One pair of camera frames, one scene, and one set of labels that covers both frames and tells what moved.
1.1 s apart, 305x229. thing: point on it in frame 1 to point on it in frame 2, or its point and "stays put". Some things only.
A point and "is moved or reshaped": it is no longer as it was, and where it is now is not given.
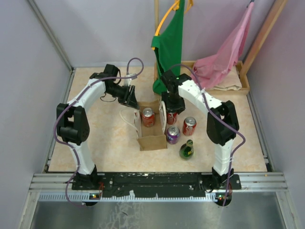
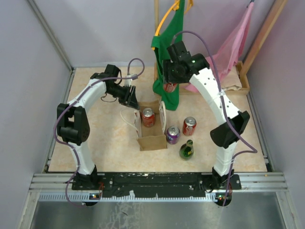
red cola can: (189, 126) stays put
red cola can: (171, 118) is moved or reshaped
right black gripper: (179, 107) to (167, 77)
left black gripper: (132, 102) stays put
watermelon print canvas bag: (153, 138) stays put
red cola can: (148, 117) stays put
